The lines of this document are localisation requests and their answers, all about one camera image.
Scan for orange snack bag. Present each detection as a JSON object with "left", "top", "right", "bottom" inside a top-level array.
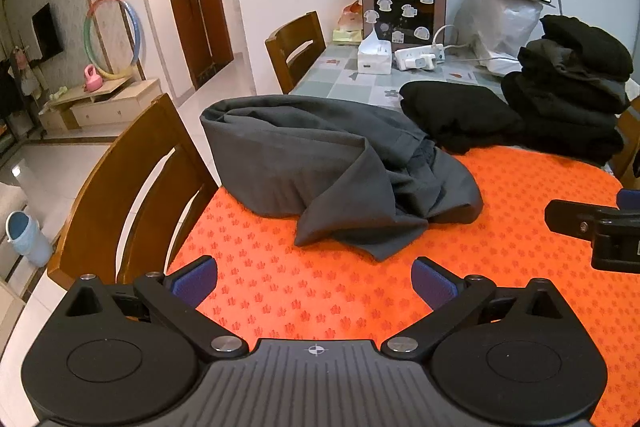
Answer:
[{"left": 336, "top": 0, "right": 362, "bottom": 30}]

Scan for beige television cabinet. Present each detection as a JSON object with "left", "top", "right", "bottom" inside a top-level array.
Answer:
[{"left": 39, "top": 77, "right": 163, "bottom": 132}]

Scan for wall-mounted television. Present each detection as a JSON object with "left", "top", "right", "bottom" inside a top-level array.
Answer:
[{"left": 31, "top": 3, "right": 64, "bottom": 60}]

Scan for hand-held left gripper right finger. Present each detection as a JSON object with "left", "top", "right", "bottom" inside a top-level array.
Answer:
[{"left": 381, "top": 257, "right": 583, "bottom": 362}]

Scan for orange patterned table mat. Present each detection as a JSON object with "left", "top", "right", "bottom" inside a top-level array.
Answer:
[{"left": 167, "top": 144, "right": 640, "bottom": 427}]

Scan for wooden chair with slot back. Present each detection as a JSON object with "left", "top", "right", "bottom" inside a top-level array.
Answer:
[{"left": 265, "top": 11, "right": 327, "bottom": 95}]

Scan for wooden chair with draped cloth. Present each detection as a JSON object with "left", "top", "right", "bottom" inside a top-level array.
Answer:
[{"left": 612, "top": 94, "right": 640, "bottom": 188}]

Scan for dark grey pants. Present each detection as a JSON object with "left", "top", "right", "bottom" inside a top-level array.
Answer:
[{"left": 200, "top": 95, "right": 484, "bottom": 263}]

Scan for white power strip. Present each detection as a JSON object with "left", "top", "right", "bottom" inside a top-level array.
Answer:
[{"left": 395, "top": 47, "right": 447, "bottom": 71}]

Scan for coat rack with clothes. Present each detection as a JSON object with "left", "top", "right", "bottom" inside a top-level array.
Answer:
[{"left": 0, "top": 47, "right": 41, "bottom": 118}]

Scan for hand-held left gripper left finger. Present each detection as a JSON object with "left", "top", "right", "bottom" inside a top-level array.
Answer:
[{"left": 64, "top": 255, "right": 250, "bottom": 362}]

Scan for checked tablecloth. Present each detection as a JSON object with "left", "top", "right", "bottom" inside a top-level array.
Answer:
[{"left": 290, "top": 42, "right": 531, "bottom": 112}]

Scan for black folded garment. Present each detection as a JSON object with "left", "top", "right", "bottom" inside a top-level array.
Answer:
[{"left": 399, "top": 81, "right": 526, "bottom": 155}]

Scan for wooden chair with slatted back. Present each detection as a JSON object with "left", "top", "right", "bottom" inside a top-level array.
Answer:
[{"left": 47, "top": 93, "right": 221, "bottom": 293}]

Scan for white cable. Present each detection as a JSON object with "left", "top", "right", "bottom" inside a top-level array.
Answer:
[{"left": 430, "top": 24, "right": 482, "bottom": 58}]

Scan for white plastic bag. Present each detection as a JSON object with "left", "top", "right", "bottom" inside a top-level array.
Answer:
[{"left": 456, "top": 0, "right": 545, "bottom": 75}]

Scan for yellow-green tissue pack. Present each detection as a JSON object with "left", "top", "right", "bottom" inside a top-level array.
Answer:
[{"left": 332, "top": 27, "right": 363, "bottom": 45}]

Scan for white tissue box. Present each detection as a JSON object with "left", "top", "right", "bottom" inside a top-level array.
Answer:
[{"left": 356, "top": 31, "right": 396, "bottom": 76}]

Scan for stack of folded dark clothes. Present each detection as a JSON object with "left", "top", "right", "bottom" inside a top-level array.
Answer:
[{"left": 501, "top": 14, "right": 635, "bottom": 166}]

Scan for white and blue trash bin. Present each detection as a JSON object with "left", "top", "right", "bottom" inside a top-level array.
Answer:
[{"left": 5, "top": 211, "right": 55, "bottom": 268}]

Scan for pastel hula hoop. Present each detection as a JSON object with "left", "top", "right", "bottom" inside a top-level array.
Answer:
[{"left": 83, "top": 0, "right": 143, "bottom": 80}]

